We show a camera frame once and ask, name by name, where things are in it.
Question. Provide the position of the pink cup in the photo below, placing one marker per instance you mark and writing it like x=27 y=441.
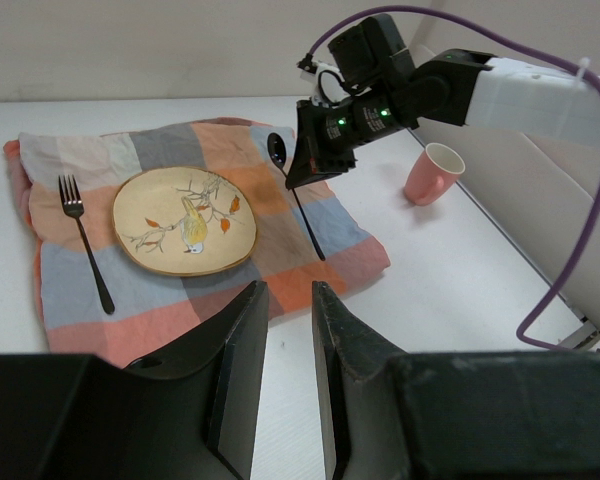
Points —
x=434 y=172

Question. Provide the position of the black metal spoon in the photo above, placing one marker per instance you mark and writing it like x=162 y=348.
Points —
x=278 y=155

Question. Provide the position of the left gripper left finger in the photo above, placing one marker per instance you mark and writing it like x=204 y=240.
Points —
x=187 y=410

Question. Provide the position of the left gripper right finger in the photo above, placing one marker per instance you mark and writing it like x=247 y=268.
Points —
x=389 y=414

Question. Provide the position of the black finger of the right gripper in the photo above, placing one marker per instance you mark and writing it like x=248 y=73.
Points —
x=311 y=164

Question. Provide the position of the black metal fork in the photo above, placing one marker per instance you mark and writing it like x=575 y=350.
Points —
x=73 y=207

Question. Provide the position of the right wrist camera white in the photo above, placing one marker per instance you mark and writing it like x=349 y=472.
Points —
x=326 y=80

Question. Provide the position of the checkered orange blue cloth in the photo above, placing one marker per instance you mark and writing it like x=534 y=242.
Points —
x=152 y=309

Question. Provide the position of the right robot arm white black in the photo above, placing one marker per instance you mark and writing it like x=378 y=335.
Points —
x=387 y=92

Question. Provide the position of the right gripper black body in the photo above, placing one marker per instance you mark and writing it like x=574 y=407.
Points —
x=337 y=130

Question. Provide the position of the beige bird pattern plate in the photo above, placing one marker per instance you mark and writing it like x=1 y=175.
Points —
x=184 y=221

